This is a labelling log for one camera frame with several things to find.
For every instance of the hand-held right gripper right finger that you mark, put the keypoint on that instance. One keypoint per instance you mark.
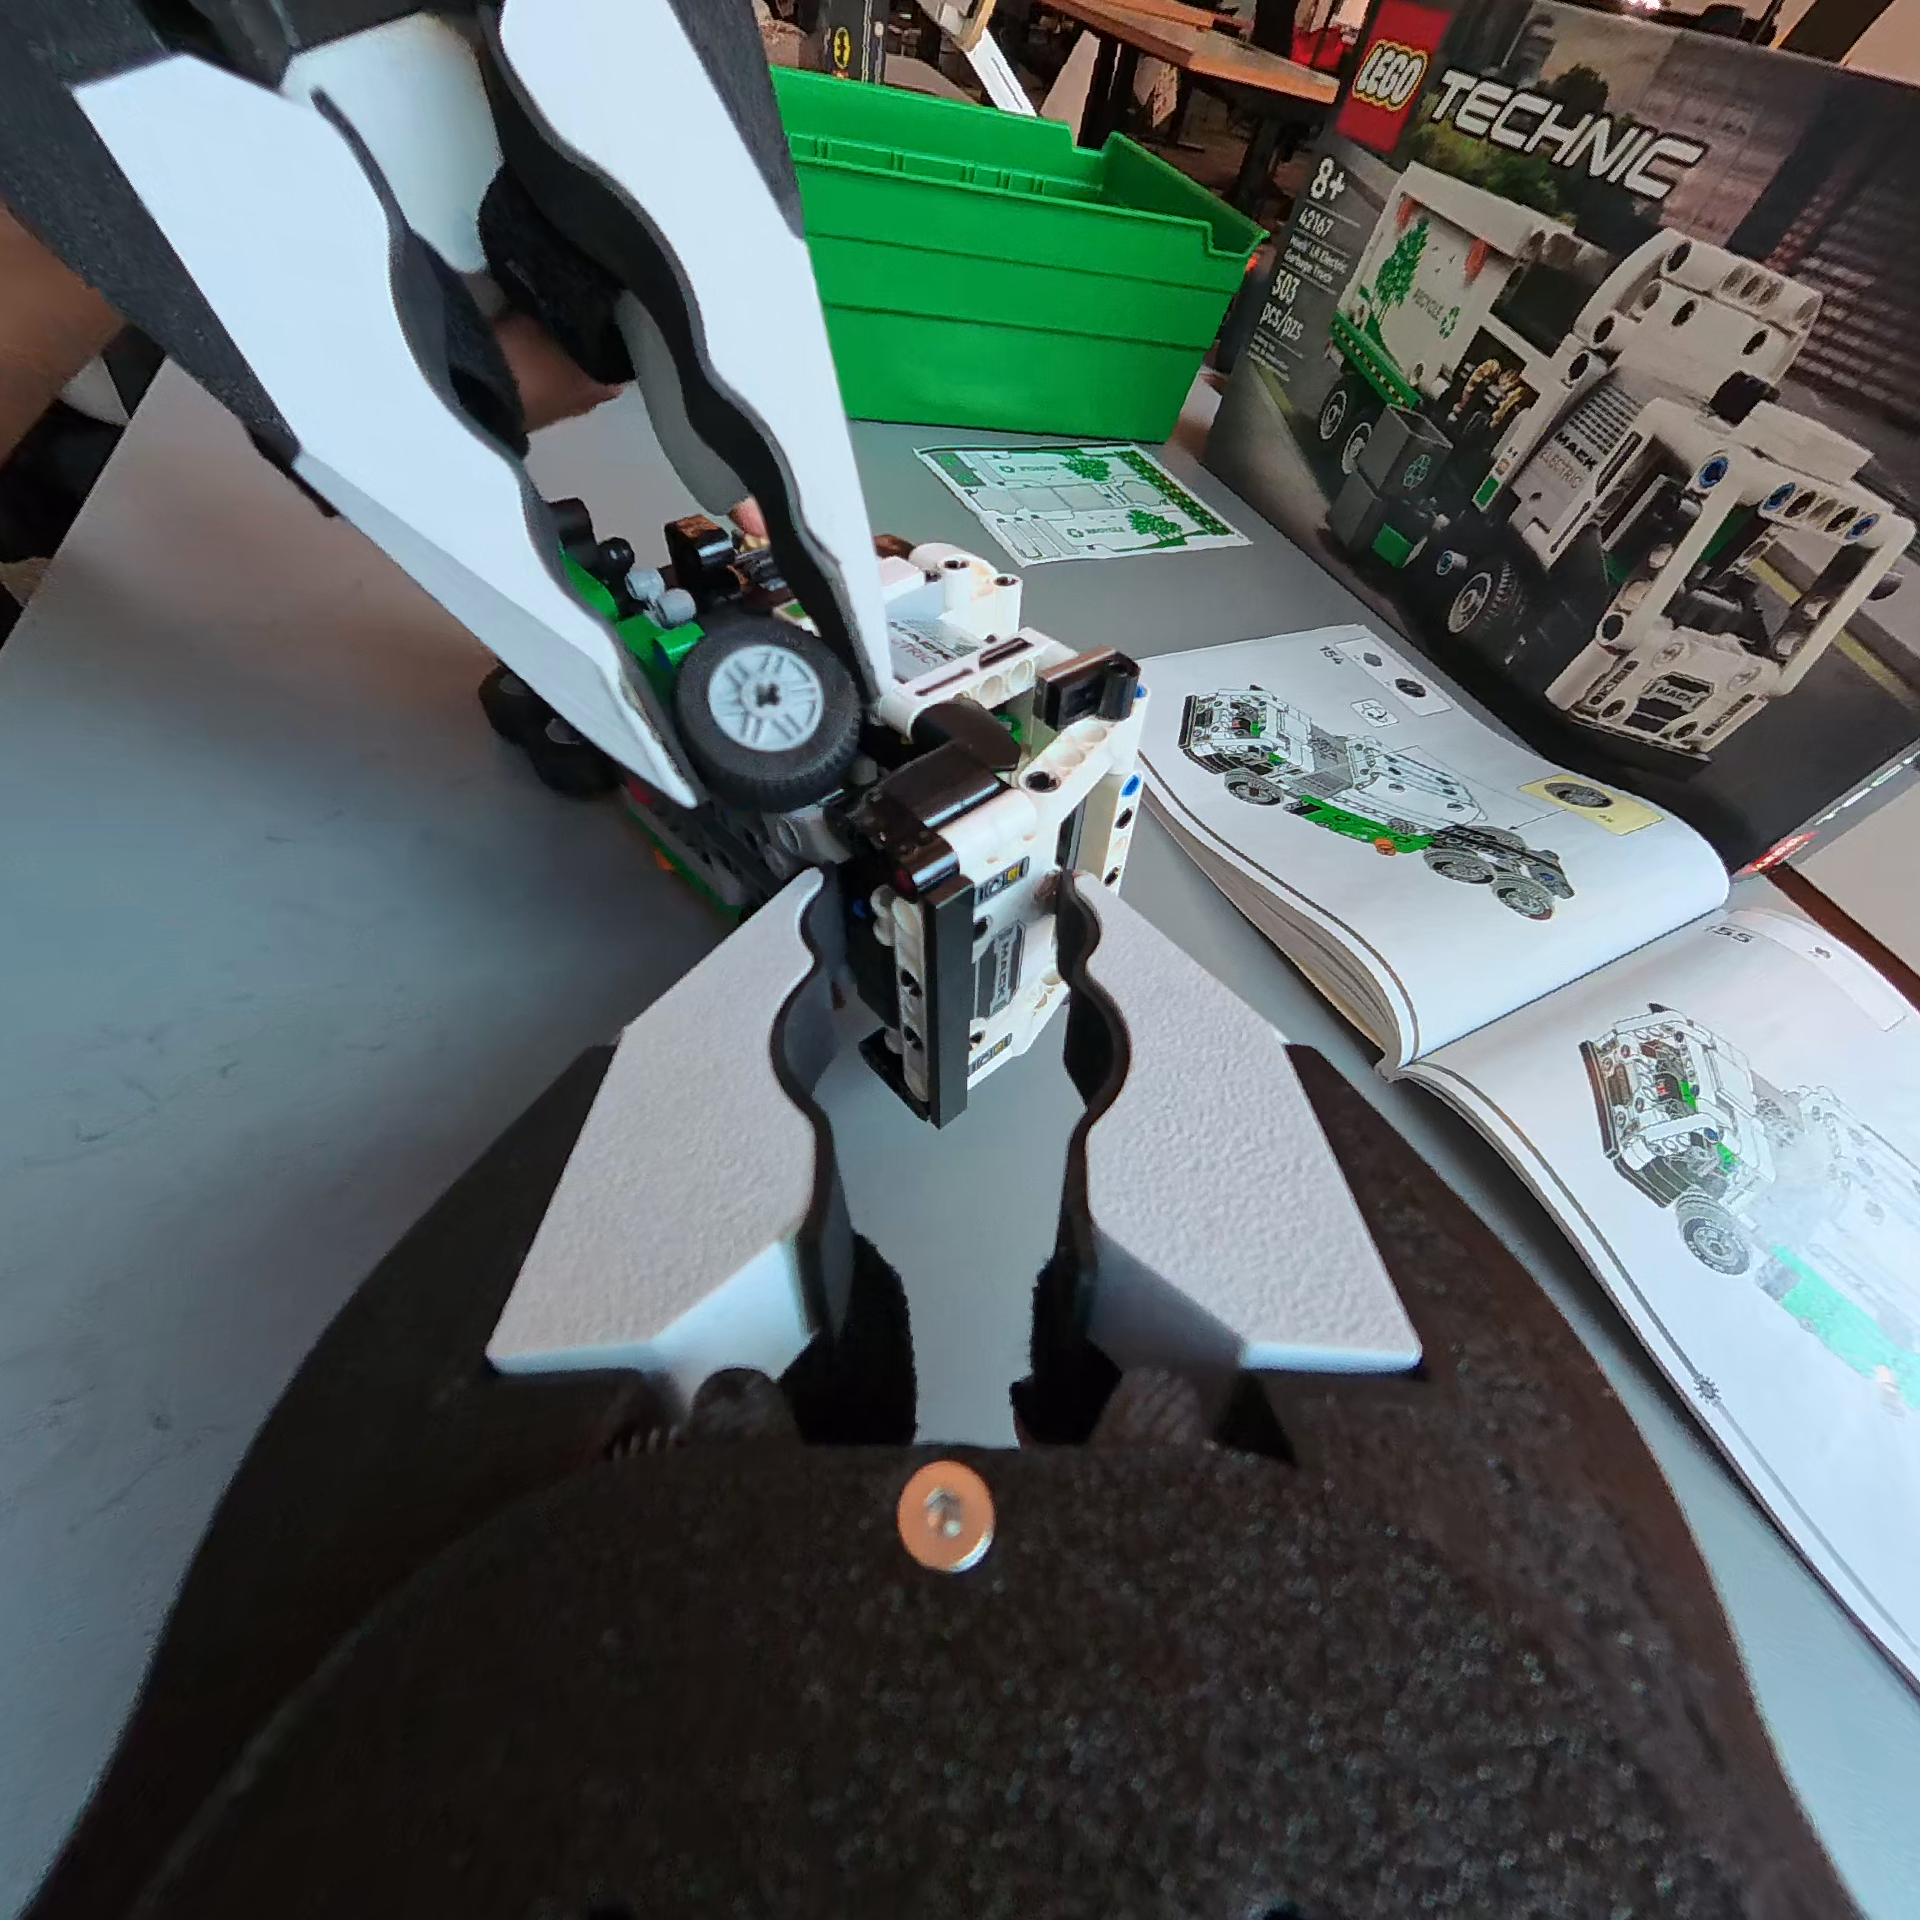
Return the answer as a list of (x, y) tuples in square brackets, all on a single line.
[(1233, 1184)]

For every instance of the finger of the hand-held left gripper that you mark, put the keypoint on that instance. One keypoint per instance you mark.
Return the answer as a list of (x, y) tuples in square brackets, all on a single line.
[(223, 195), (706, 181)]

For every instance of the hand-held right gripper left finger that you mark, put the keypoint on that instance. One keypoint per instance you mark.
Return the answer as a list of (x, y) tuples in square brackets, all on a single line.
[(660, 1169)]

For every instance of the lego truck model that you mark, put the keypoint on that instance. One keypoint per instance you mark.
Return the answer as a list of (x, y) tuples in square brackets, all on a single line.
[(973, 841)]

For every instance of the lego wheel with grey rim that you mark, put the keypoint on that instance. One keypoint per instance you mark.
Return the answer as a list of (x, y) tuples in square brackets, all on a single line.
[(766, 712)]

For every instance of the small black lego box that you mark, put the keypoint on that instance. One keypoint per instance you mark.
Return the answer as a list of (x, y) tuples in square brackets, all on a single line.
[(852, 39)]

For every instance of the lego instruction booklet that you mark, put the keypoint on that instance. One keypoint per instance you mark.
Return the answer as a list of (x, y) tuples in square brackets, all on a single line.
[(1498, 928)]

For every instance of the lego set box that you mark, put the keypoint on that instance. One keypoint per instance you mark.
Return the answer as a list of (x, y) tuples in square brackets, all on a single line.
[(1651, 450)]

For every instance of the person's left hand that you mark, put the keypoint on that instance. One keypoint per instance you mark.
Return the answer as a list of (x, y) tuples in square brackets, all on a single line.
[(561, 389)]

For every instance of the green plastic bin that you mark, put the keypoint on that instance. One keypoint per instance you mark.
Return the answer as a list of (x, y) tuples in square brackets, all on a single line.
[(1036, 181), (1022, 337), (1022, 405)]

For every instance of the green and white sticker sheet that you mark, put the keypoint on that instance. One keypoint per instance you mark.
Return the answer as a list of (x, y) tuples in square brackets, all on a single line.
[(1082, 501)]

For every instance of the wooden table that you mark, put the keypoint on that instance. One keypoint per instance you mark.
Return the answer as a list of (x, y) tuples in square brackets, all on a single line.
[(1200, 52)]

